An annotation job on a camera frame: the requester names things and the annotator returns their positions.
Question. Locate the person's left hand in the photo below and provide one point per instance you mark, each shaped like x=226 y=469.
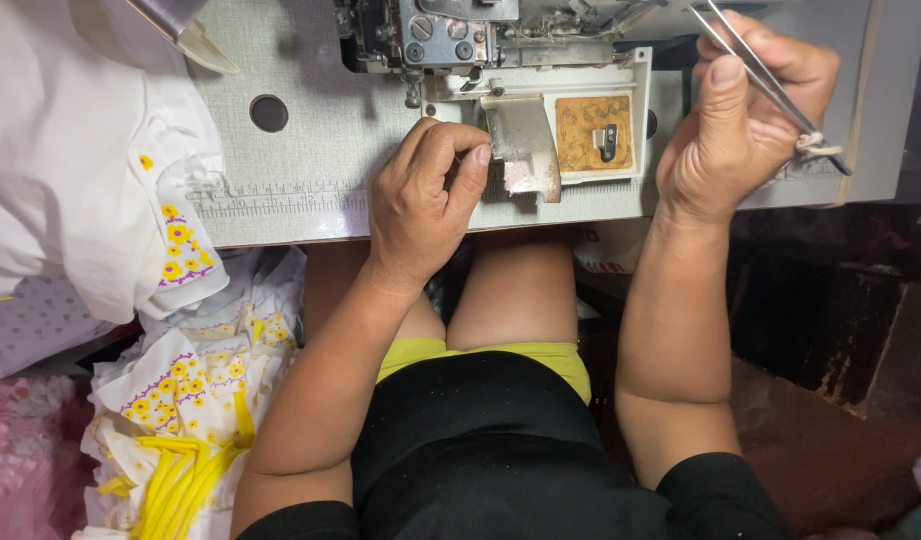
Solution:
x=412 y=214

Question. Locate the person's right hand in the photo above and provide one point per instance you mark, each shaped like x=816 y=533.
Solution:
x=719 y=161

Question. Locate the metal tweezers with white band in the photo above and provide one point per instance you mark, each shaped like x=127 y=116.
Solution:
x=760 y=75

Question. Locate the yellowed threading diagram plate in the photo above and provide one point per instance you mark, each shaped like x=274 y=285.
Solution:
x=592 y=131

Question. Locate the person's right leg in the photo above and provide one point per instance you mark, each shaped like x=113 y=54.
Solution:
x=517 y=292

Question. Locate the hinged metal cover plate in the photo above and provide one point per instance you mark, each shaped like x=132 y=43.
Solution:
x=522 y=142

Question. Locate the white plastic bag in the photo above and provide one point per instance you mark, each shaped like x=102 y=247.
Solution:
x=610 y=247

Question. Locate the grey overlock sewing machine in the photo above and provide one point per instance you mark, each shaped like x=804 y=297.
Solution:
x=505 y=45

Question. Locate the person's yellow-green shorts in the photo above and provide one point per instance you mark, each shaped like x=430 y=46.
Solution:
x=550 y=358

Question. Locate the person's black shirt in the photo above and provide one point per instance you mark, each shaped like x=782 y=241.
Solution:
x=498 y=457

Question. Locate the heap of white flowered garments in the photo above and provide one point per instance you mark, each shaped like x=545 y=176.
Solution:
x=194 y=405

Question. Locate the white garment with yellow flowers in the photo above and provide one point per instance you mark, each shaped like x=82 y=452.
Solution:
x=70 y=150

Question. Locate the white dotted cloth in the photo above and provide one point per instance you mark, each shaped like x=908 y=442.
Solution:
x=33 y=322

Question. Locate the pink lace cloth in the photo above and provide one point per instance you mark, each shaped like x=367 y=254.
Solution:
x=25 y=465

